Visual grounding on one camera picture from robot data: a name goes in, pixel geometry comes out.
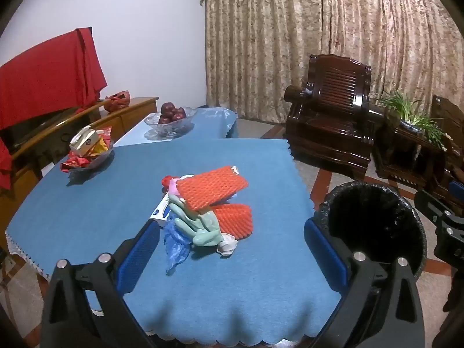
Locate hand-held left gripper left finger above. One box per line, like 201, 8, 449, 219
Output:
39, 219, 162, 348

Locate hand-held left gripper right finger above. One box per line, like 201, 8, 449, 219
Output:
304, 217, 425, 348

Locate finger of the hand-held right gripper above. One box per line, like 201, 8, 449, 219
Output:
447, 179, 464, 204
414, 189, 464, 262

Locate blue plastic bag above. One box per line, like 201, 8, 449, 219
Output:
163, 219, 194, 275

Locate blue and white tissue packet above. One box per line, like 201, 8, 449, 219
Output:
149, 192, 175, 223

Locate trash bin with black liner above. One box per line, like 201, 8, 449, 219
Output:
312, 182, 427, 283

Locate pale green rubber glove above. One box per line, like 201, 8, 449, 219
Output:
167, 194, 228, 249

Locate pink wrapper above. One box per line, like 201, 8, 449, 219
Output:
168, 178, 189, 198

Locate white tissue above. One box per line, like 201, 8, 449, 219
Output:
216, 233, 238, 256

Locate orange foam net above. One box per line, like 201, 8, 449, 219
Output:
176, 166, 250, 213
210, 203, 253, 242

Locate dark wooden side table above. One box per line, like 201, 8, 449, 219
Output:
373, 114, 448, 189

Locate dark wooden armchair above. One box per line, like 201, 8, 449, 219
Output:
284, 54, 385, 180
429, 94, 464, 204

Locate potted green plant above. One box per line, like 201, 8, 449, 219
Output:
377, 89, 448, 149

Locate glass snack dish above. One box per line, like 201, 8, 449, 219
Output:
65, 139, 116, 172

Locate red candy wrappers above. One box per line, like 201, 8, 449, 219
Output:
60, 154, 95, 174

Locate white and gold box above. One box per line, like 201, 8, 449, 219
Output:
70, 125, 102, 155

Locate red snack packet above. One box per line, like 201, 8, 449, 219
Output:
95, 126, 114, 146

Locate glass fruit bowl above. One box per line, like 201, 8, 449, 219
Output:
144, 107, 198, 139

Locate light wooden cabinet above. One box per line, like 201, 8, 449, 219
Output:
0, 96, 160, 251

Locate light blue tablecloth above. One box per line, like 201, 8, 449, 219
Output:
114, 107, 239, 148

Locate black television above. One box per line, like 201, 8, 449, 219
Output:
0, 107, 89, 155

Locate red cloth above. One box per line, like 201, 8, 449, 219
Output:
0, 27, 108, 189

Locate beige patterned curtain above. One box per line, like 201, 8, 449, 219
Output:
200, 0, 464, 126

